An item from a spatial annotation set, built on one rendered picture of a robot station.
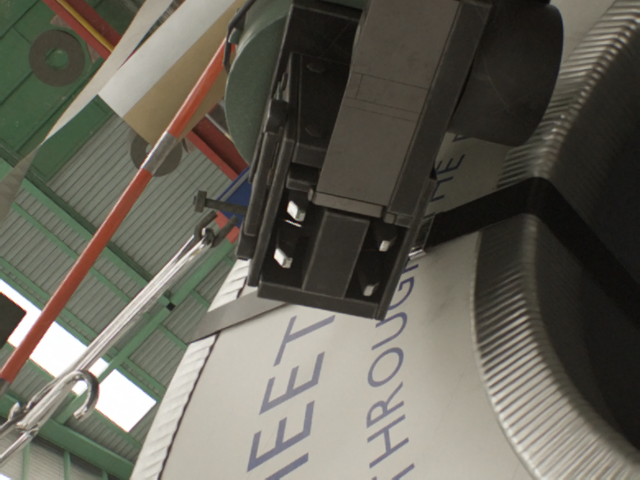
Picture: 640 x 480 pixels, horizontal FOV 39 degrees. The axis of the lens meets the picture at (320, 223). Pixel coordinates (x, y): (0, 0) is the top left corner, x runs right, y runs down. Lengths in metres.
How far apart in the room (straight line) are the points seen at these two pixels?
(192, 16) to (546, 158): 4.59
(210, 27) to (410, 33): 4.66
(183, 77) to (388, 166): 4.61
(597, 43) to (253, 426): 0.34
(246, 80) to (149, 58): 4.52
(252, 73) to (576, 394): 0.29
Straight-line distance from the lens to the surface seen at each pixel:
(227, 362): 0.69
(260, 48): 0.58
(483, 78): 0.44
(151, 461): 0.68
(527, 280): 0.50
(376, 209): 0.46
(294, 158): 0.46
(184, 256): 0.54
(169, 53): 5.07
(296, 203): 0.47
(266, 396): 0.61
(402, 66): 0.42
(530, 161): 0.58
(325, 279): 0.49
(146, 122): 5.04
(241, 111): 0.60
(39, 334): 0.72
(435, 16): 0.41
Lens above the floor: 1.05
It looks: 1 degrees down
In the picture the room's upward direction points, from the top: 136 degrees counter-clockwise
